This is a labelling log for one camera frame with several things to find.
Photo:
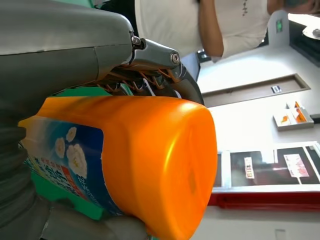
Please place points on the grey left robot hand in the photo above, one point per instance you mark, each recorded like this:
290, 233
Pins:
50, 49

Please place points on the orange detergent bottle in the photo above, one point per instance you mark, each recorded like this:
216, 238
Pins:
149, 159

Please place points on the ribbed grey left arm sleeve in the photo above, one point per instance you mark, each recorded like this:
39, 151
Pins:
12, 172

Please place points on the standing person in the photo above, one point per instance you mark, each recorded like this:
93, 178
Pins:
170, 23

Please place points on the brown door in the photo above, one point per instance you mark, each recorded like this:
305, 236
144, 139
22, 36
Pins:
250, 91

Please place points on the small door plate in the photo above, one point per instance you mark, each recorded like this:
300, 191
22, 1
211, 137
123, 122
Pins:
276, 89

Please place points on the green exit sign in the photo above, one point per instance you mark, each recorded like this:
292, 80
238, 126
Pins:
279, 26

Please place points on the grey wall holder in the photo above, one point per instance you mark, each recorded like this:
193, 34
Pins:
292, 121

